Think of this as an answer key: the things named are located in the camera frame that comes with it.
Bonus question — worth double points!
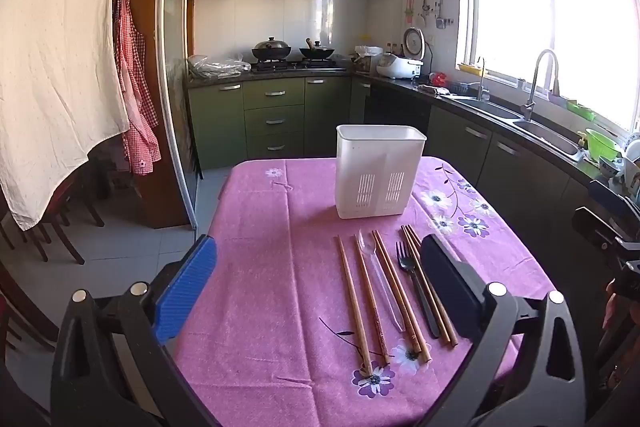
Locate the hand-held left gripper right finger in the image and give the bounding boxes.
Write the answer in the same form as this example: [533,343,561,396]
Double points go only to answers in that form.
[419,234,588,427]

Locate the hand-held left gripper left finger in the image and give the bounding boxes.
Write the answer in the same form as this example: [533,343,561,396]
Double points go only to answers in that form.
[50,234,221,427]

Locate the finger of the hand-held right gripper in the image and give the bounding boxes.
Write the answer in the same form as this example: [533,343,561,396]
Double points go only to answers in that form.
[572,205,628,253]

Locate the black plastic fork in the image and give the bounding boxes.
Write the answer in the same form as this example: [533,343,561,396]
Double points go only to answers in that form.
[396,241,441,339]

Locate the clear plastic spoon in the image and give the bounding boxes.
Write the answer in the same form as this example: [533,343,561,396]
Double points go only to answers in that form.
[358,229,405,334]

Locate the light bamboo chopstick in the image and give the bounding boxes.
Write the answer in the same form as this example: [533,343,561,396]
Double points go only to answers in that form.
[335,234,374,373]
[353,234,392,365]

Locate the white plastic utensil holder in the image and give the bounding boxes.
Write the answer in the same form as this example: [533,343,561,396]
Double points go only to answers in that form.
[335,124,427,220]

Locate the person's right hand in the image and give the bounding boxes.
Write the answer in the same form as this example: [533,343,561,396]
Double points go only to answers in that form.
[602,279,626,333]

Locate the dish rack with dishes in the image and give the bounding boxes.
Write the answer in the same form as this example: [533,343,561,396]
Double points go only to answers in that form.
[597,132,640,198]

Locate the green plastic basin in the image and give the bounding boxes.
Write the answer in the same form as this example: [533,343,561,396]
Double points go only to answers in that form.
[585,128,623,162]

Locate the pink floral tablecloth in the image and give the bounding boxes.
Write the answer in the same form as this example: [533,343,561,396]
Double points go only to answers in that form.
[172,156,558,427]

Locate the green windowsill tray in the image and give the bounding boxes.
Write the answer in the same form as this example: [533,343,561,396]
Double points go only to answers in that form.
[565,99,597,122]

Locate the dark wooden chair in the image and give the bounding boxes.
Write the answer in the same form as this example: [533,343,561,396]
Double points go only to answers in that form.
[0,202,51,268]
[47,169,107,267]

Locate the green sink base cabinets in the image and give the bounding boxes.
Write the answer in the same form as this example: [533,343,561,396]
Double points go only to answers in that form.
[425,104,591,233]

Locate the tall steel faucet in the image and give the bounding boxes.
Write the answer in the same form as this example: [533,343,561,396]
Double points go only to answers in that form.
[520,49,561,122]

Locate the green base cabinet with drawers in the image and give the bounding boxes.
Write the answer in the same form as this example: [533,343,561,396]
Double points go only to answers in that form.
[187,76,371,170]

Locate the steel double sink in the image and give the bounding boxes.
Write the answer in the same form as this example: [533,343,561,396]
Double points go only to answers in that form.
[447,96,586,160]

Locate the small steel faucet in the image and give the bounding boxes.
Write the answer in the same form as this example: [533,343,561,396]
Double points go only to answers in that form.
[475,57,491,102]

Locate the black built-in appliance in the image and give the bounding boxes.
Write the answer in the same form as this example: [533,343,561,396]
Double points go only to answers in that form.
[364,86,432,142]

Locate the red checked apron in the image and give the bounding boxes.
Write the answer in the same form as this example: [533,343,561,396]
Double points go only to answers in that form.
[111,0,162,176]

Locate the dark stone countertop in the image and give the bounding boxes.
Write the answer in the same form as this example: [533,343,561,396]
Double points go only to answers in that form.
[187,67,616,188]

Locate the clear plastic bag of vegetables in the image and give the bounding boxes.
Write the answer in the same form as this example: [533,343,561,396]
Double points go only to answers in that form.
[187,54,252,80]

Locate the kitchen window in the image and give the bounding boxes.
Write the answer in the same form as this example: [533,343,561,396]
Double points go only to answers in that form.
[455,0,640,135]

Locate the white rice cooker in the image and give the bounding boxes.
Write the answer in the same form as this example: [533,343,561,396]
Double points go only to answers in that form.
[376,27,426,80]

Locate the black gas stove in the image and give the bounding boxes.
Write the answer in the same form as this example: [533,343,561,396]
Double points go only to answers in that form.
[250,57,341,72]

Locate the white plastic bag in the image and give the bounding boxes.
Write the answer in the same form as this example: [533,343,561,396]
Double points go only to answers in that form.
[354,45,385,74]

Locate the black wok with lid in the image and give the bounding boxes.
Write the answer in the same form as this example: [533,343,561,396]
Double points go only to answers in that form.
[251,37,292,62]

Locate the sliding glass door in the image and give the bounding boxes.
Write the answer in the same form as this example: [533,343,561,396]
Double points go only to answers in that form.
[159,0,203,228]

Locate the hanging steel utensil rack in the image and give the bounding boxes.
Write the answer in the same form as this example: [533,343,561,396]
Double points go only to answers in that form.
[435,0,456,30]

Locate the white hanging curtain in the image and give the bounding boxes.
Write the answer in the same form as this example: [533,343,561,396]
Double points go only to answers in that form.
[0,0,132,232]

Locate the black wok with wooden handle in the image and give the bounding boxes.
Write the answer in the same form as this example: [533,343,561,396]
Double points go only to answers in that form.
[299,38,337,60]

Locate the wooden door frame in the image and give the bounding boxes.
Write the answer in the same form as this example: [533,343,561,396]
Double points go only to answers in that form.
[116,0,193,230]

